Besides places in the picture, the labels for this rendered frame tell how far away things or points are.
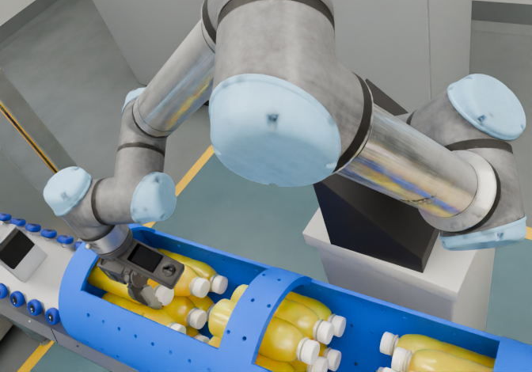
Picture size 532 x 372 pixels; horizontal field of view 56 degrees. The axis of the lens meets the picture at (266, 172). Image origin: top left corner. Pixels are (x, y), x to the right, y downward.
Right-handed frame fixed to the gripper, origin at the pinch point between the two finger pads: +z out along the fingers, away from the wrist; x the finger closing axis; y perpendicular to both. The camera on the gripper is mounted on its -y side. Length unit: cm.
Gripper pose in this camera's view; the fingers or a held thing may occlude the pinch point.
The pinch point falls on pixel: (166, 295)
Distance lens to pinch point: 105.3
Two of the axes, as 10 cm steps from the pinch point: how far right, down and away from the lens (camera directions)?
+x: -4.4, 7.4, -5.1
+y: -8.6, -1.7, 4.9
